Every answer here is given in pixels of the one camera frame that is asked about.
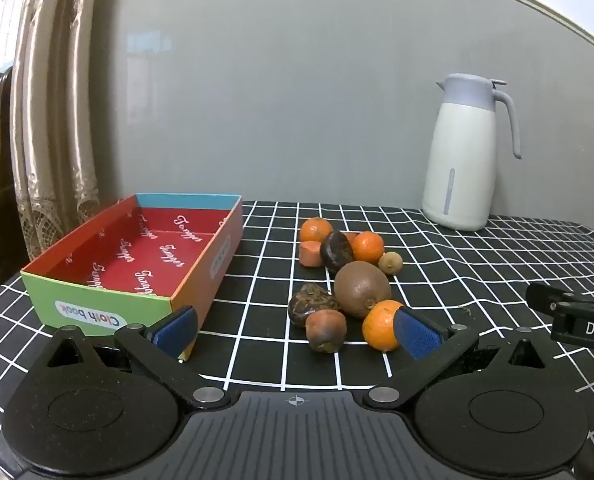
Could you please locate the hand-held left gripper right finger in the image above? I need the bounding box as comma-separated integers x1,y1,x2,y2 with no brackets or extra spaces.
364,307,552,409

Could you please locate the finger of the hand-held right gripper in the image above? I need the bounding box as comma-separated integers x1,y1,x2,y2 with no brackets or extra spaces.
525,282,594,314

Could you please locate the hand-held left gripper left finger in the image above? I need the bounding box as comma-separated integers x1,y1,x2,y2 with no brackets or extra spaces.
44,305,230,411

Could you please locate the tangerine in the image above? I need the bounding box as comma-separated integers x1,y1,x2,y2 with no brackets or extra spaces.
299,217,332,243
352,231,386,264
362,299,405,352

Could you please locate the brown kiwi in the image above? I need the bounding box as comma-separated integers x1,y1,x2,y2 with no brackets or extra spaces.
334,260,392,320

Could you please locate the colourful cardboard box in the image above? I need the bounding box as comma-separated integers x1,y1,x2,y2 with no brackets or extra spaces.
21,192,244,363

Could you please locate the wrinkled brown fruit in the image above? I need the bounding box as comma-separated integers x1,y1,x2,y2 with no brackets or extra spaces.
288,283,341,328

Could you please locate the dark purple round fruit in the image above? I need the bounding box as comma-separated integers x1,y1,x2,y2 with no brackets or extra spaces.
320,230,354,272

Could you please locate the black white checked tablecloth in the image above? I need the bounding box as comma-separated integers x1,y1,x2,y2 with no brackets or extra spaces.
0,200,594,480

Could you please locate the small brown round fruit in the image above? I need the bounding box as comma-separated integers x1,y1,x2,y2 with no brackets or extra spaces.
378,251,404,276

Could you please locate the reddish bruised fruit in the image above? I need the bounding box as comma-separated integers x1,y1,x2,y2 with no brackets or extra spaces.
305,309,348,354

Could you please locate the carrot piece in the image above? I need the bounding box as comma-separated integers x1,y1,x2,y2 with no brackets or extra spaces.
299,241,322,267

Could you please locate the white thermos jug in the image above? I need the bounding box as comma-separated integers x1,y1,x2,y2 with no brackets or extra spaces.
422,73,521,232

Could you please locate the beige satin curtain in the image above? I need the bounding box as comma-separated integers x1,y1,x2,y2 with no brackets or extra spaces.
7,0,102,261

